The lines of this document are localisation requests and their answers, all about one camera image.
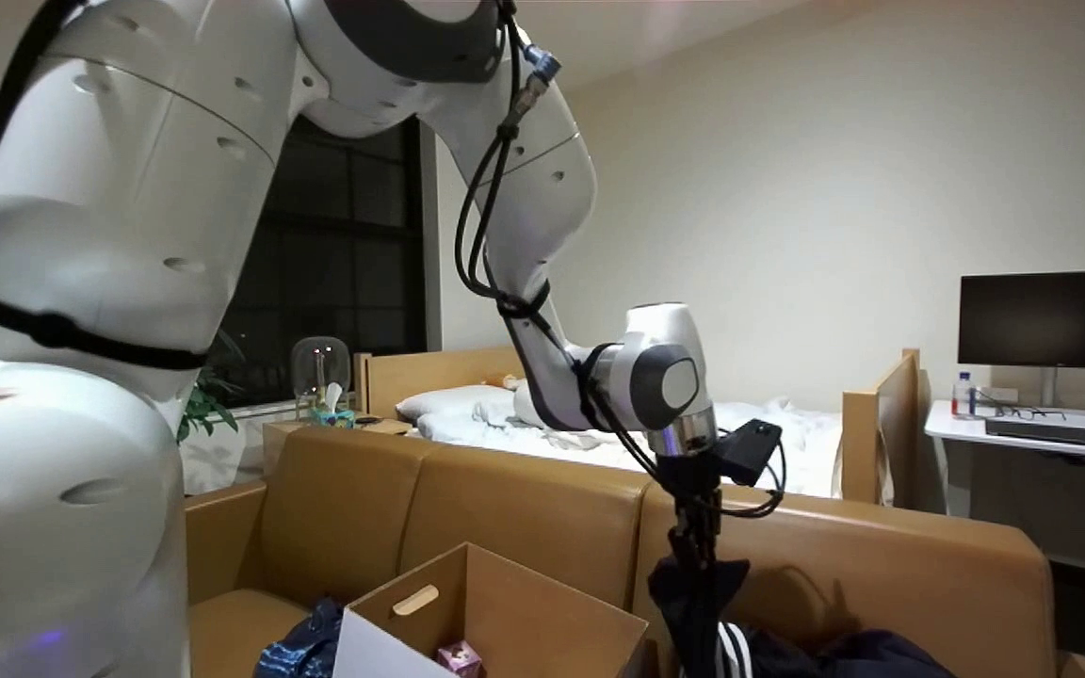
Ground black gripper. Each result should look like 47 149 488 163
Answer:
660 451 720 571

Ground black pants with white stripes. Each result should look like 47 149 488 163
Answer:
649 559 752 678

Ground black hoodie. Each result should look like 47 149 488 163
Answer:
748 629 954 678

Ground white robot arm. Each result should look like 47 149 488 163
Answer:
0 0 716 678

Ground white cardboard box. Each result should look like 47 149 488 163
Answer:
332 542 649 678

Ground tan leather couch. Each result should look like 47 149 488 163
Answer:
185 431 1085 678

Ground wooden bed with white sheets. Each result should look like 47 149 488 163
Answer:
357 348 924 506

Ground water bottle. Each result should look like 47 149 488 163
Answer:
954 372 974 419

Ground black keyboard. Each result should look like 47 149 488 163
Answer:
983 419 1085 449

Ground black computer monitor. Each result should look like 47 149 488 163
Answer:
955 272 1085 370

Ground glass dome jar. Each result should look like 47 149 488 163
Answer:
288 336 352 426

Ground white desk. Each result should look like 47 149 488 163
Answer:
924 398 1085 567

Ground blue patterned cloth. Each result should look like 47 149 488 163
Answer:
253 601 341 678

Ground dark window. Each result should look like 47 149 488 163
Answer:
205 120 425 408

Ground green houseplant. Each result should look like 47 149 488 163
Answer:
175 389 237 441

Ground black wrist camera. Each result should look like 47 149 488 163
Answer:
716 419 781 487

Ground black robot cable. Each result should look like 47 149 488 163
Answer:
452 0 789 518

